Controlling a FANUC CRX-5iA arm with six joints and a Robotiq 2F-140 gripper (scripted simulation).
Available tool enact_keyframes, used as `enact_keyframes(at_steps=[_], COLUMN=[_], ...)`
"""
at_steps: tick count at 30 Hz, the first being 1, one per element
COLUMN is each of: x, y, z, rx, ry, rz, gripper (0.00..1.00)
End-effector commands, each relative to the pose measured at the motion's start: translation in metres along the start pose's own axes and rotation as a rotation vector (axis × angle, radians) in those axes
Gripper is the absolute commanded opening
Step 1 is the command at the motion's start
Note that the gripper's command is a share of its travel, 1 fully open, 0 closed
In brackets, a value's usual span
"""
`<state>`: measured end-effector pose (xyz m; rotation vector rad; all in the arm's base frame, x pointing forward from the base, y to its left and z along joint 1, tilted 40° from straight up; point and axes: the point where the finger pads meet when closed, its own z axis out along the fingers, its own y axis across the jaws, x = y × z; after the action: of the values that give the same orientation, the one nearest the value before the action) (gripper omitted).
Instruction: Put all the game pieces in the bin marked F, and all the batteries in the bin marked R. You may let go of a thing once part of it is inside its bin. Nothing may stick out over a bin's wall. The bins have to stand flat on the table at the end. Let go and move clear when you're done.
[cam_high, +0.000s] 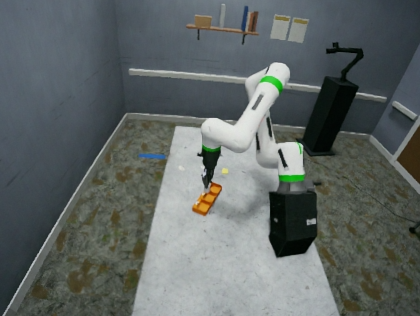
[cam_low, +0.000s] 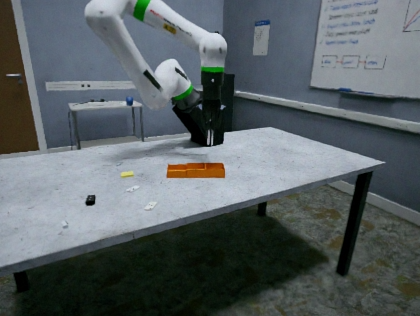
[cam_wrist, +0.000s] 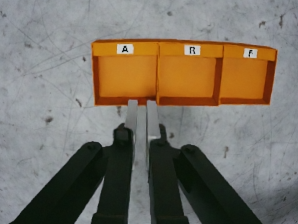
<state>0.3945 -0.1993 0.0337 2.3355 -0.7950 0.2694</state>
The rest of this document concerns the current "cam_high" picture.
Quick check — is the orange rack of bins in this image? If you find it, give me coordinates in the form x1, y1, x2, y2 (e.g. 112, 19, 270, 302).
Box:
192, 182, 222, 217

